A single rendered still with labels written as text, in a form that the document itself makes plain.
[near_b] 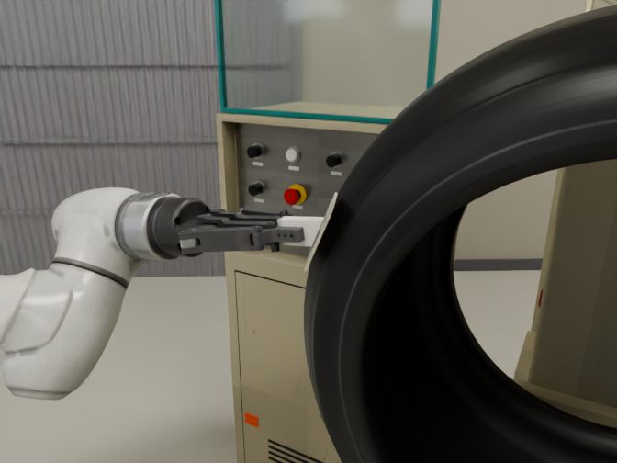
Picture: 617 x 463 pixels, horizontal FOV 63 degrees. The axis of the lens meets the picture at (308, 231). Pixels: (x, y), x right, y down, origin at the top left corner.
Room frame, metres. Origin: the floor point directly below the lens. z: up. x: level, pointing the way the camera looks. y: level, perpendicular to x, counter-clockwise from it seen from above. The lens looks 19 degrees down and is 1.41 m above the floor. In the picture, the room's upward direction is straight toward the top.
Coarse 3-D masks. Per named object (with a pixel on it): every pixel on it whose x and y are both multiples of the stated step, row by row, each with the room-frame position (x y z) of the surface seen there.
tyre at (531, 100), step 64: (512, 64) 0.34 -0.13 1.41; (576, 64) 0.31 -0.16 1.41; (448, 128) 0.34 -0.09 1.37; (512, 128) 0.32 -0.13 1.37; (576, 128) 0.30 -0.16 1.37; (384, 192) 0.36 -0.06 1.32; (448, 192) 0.33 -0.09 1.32; (320, 256) 0.41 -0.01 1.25; (384, 256) 0.35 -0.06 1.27; (448, 256) 0.59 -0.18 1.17; (320, 320) 0.38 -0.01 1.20; (384, 320) 0.56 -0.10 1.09; (448, 320) 0.59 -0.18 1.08; (320, 384) 0.38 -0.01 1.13; (384, 384) 0.51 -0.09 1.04; (448, 384) 0.57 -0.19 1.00; (512, 384) 0.56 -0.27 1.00; (384, 448) 0.36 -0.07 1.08; (448, 448) 0.50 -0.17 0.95; (512, 448) 0.52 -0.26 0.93; (576, 448) 0.50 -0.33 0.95
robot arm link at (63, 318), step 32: (0, 288) 0.54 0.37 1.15; (32, 288) 0.55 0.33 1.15; (64, 288) 0.56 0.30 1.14; (96, 288) 0.58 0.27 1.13; (0, 320) 0.52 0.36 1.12; (32, 320) 0.52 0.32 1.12; (64, 320) 0.54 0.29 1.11; (96, 320) 0.56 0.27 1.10; (32, 352) 0.51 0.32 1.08; (64, 352) 0.52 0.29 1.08; (96, 352) 0.55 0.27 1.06; (32, 384) 0.50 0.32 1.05; (64, 384) 0.51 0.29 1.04
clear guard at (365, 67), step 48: (240, 0) 1.30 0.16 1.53; (288, 0) 1.23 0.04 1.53; (336, 0) 1.18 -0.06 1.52; (384, 0) 1.12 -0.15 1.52; (432, 0) 1.07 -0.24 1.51; (240, 48) 1.30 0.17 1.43; (288, 48) 1.24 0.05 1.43; (336, 48) 1.17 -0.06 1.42; (384, 48) 1.12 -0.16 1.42; (432, 48) 1.06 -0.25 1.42; (240, 96) 1.31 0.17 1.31; (288, 96) 1.24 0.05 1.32; (336, 96) 1.17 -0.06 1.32; (384, 96) 1.12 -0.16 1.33
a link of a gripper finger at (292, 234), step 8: (264, 232) 0.51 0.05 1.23; (272, 232) 0.52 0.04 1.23; (280, 232) 0.51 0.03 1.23; (288, 232) 0.51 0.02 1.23; (296, 232) 0.50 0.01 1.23; (256, 240) 0.51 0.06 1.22; (264, 240) 0.51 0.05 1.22; (272, 240) 0.52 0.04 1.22; (280, 240) 0.51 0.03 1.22; (288, 240) 0.51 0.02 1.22; (296, 240) 0.50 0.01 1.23
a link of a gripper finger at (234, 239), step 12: (216, 228) 0.53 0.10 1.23; (228, 228) 0.53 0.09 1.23; (240, 228) 0.52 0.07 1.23; (252, 228) 0.51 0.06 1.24; (204, 240) 0.52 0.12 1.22; (216, 240) 0.52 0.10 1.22; (228, 240) 0.52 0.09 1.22; (240, 240) 0.51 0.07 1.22; (192, 252) 0.53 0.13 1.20; (204, 252) 0.52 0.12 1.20
